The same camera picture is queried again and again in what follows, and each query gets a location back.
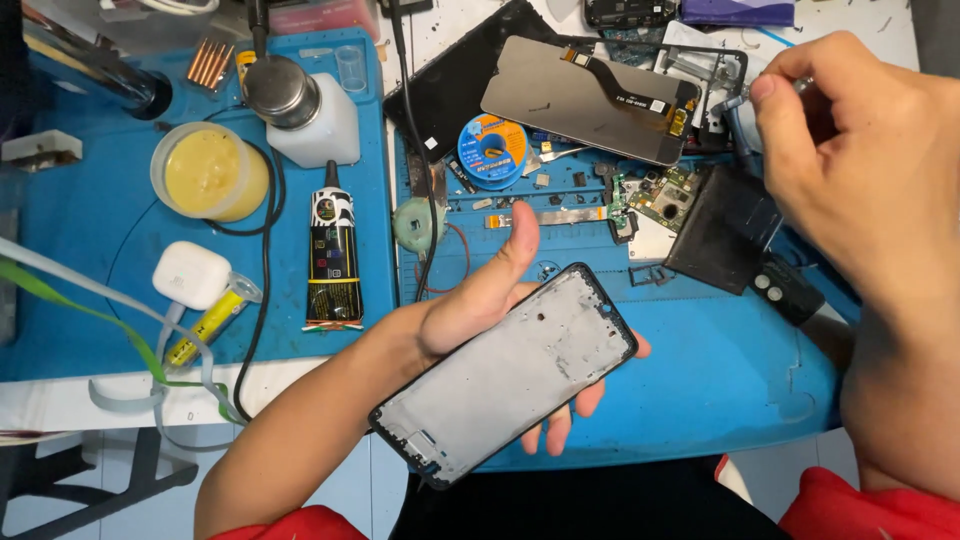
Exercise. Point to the person's left hand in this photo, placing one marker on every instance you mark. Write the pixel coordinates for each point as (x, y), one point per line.
(480, 307)

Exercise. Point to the person's right hand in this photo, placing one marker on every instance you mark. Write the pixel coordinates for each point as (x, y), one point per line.
(870, 165)

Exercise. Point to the small silver metal tool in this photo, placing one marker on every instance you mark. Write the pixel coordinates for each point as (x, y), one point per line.
(731, 101)

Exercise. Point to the green tape roll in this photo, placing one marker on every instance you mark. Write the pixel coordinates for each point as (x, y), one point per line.
(415, 223)

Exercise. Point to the black glue tube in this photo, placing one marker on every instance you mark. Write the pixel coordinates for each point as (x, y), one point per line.
(334, 255)

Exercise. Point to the black phone battery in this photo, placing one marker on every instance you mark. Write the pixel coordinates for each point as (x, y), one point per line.
(724, 229)

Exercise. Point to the small green charging board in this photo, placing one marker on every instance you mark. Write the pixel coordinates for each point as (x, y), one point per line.
(619, 210)

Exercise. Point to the black sim tray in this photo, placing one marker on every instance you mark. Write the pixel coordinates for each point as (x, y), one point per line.
(649, 275)

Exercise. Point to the purple cloth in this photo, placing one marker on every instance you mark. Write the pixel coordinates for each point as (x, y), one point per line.
(739, 11)

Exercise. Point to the green phone circuit board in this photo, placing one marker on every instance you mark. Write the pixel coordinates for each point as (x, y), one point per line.
(664, 196)

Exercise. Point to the black phone back cover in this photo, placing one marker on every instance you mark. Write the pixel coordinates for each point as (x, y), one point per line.
(457, 82)

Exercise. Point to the blue repair mat with compartments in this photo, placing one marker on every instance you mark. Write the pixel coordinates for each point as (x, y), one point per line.
(712, 360)

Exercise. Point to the white bottle with metal pump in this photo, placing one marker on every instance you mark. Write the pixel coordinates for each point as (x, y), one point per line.
(315, 120)

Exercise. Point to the yellow flux syringe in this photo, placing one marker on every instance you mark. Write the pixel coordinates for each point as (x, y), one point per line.
(210, 321)

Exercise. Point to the small clear plastic cup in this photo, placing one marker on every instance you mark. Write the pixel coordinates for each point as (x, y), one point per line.
(351, 67)

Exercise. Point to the disassembled black phone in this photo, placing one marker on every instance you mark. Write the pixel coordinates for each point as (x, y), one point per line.
(630, 11)

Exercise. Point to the white earbud case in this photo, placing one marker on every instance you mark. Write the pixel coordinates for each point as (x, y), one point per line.
(191, 274)

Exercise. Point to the jar of yellow flux paste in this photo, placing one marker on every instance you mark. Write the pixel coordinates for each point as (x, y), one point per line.
(208, 174)

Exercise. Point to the person's red shorts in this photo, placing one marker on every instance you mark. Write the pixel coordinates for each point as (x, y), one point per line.
(862, 510)

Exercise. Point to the bundle of copper tips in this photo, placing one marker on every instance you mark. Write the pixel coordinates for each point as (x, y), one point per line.
(210, 64)

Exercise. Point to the large blue silicone repair mat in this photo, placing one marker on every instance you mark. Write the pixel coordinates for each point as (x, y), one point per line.
(90, 247)

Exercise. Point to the black stool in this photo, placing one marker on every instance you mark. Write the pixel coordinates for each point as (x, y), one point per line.
(90, 480)

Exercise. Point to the black cylinder tool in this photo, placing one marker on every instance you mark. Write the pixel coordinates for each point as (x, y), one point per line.
(112, 79)

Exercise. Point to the white plastic block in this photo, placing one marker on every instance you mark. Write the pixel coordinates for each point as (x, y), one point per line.
(41, 148)

